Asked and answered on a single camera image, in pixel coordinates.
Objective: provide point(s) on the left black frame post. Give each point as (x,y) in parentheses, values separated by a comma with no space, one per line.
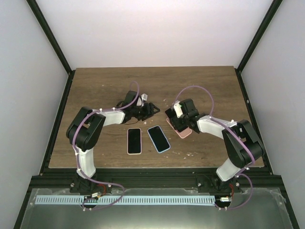
(49,34)

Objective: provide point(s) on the light blue slotted cable duct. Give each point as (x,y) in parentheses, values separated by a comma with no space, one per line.
(127,200)

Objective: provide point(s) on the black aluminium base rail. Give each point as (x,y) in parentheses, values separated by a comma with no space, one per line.
(205,179)

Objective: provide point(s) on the red phone black screen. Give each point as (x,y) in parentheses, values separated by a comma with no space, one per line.
(170,113)

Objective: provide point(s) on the light blue phone case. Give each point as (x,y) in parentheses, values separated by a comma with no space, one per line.
(166,149)

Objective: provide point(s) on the pink phone case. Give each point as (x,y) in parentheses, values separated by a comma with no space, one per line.
(183,134)

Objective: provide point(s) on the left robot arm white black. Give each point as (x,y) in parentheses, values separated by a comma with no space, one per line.
(84,131)

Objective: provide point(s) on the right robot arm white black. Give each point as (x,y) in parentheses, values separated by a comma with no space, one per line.
(243,145)

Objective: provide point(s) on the left black table edge rail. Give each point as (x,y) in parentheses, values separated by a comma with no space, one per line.
(57,122)

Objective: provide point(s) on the white phone black screen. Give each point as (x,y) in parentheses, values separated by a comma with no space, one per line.
(134,140)

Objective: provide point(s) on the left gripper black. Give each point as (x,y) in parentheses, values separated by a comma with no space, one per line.
(148,111)

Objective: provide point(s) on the beige phone case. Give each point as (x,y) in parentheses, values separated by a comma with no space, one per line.
(127,143)

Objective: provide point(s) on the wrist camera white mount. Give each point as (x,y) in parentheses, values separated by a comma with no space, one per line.
(142,99)
(177,109)

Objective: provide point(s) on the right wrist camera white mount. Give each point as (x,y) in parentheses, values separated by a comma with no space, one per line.
(177,109)

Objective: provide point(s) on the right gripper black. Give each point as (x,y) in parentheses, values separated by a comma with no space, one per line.
(177,125)

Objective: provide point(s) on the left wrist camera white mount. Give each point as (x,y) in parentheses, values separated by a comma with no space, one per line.
(142,99)

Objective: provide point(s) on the blue phone black screen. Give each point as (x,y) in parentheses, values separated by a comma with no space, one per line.
(158,138)

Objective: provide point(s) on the right black table edge rail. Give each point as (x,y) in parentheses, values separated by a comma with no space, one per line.
(267,165)

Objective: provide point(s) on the black table edge rail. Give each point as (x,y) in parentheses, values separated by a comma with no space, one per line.
(57,122)
(267,165)

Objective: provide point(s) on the black frame post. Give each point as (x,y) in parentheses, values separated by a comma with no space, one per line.
(259,33)
(49,34)

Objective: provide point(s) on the right black frame post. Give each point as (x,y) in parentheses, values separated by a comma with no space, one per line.
(259,33)

